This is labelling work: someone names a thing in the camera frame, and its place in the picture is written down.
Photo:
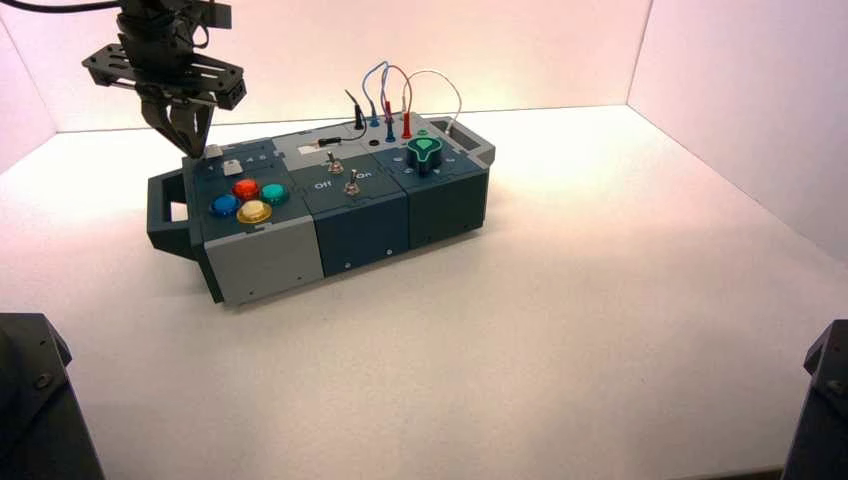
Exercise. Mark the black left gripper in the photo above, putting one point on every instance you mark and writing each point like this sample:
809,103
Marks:
166,69

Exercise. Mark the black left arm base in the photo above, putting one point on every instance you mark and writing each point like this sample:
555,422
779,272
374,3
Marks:
33,411

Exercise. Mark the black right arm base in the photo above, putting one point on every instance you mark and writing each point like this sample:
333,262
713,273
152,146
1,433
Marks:
821,417

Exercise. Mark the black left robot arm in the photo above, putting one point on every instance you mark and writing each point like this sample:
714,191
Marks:
156,6

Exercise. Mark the small grey slider knob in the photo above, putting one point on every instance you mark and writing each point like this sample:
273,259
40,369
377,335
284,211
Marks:
231,167
214,152

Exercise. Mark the red round push button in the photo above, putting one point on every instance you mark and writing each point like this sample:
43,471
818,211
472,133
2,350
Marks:
246,189

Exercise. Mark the blue round push button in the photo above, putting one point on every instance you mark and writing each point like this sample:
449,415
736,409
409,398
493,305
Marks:
224,205

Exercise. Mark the yellow round push button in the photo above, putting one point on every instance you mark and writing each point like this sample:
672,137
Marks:
254,212

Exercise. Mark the green round push button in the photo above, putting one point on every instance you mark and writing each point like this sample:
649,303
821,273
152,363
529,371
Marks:
273,193

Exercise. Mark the grey and teal control box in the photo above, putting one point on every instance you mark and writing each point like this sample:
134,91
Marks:
265,258

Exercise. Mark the green and black rotary knob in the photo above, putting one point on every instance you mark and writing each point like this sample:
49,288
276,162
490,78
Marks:
424,154

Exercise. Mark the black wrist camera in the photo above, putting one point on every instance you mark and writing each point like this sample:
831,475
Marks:
215,14

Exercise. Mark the metal toggle switch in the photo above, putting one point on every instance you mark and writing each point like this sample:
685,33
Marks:
350,187
334,164

